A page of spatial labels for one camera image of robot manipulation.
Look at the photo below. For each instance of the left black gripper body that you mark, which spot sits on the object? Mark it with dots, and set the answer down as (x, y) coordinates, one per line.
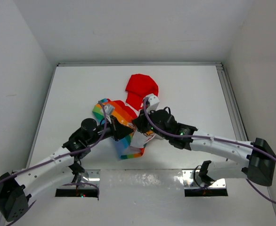
(108, 132)

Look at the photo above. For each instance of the metal base plate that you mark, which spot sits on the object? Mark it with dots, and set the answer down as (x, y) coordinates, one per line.
(191, 181)
(86, 177)

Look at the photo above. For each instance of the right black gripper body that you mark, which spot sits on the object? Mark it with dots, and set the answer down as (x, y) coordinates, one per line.
(160, 134)

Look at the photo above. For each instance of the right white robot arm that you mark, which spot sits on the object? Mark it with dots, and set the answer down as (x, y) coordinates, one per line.
(250, 160)

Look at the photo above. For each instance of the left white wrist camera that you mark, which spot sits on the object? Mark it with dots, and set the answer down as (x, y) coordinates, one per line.
(109, 109)

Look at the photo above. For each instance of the rainbow children's hooded jacket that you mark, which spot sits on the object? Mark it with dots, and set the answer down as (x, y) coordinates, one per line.
(138, 87)

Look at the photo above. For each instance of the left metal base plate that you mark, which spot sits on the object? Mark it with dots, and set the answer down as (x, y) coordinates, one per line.
(86, 177)

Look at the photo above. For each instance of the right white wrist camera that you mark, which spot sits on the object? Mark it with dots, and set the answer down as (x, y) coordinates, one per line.
(152, 102)

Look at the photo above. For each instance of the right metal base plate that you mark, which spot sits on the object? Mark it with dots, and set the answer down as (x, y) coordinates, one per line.
(191, 181)

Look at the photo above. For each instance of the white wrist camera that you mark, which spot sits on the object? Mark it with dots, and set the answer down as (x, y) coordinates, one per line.
(152, 102)
(109, 109)

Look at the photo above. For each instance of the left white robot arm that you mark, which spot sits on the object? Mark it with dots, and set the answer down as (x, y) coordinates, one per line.
(19, 190)

